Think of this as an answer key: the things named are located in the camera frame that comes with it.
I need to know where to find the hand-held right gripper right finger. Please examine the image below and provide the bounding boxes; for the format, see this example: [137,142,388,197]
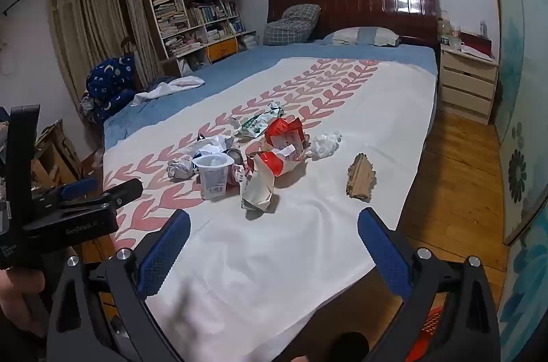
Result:
[357,207,500,362]

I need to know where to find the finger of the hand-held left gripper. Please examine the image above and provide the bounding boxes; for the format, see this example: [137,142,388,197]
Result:
[60,177,98,201]
[32,179,144,217]

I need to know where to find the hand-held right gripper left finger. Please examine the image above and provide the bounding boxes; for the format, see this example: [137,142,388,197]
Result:
[47,209,191,362]

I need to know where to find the red plastic basket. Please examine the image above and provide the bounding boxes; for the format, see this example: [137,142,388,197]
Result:
[407,304,447,362]

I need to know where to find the white and blue plastic bag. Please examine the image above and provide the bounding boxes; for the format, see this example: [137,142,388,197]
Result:
[184,134,236,159]

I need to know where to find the green snack wrapper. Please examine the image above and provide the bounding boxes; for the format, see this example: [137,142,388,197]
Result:
[237,102,285,140]

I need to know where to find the person's left hand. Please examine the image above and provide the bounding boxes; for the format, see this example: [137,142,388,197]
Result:
[0,268,47,340]

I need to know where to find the brown cardboard box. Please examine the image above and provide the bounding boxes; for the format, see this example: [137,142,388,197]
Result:
[34,119,84,185]

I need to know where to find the crumpled grey paper ball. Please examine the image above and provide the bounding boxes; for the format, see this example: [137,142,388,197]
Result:
[166,158,195,180]

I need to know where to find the torn cardboard piece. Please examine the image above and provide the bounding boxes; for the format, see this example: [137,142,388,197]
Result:
[346,153,377,202]

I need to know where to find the bed with patterned cover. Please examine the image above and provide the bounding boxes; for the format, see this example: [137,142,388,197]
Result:
[102,56,437,362]

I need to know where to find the white yogurt cup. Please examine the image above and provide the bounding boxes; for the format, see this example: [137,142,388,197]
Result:
[191,153,235,201]

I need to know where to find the crumpled white and red carton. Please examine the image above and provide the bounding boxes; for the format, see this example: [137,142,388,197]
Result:
[240,150,302,213]

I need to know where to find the blue moon print blanket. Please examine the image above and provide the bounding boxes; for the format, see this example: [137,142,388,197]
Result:
[83,54,138,123]

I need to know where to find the white cloth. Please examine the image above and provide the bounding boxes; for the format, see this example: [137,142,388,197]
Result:
[130,76,206,107]

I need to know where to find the white tissue ball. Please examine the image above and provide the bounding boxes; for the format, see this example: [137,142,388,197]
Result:
[309,132,343,159]

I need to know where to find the beige curtains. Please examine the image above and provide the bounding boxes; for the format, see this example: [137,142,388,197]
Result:
[47,0,159,123]

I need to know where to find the beige nightstand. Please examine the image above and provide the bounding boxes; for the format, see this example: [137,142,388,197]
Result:
[440,43,501,126]

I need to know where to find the white bookshelf with books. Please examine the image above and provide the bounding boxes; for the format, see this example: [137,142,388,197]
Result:
[139,0,258,76]

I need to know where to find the blue bed sheet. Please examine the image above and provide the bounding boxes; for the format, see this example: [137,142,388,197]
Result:
[102,43,439,151]

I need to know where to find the blue floral wardrobe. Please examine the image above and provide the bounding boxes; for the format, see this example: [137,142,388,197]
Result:
[477,0,548,362]

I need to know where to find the white and blue pillow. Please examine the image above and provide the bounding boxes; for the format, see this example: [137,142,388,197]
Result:
[323,27,401,47]

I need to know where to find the red box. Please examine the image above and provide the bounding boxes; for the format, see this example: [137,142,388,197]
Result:
[460,30,493,54]

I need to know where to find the plaid pillow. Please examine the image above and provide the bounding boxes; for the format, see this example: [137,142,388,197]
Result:
[262,3,322,46]

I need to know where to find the dark wooden headboard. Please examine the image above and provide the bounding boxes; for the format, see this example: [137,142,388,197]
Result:
[267,0,441,46]

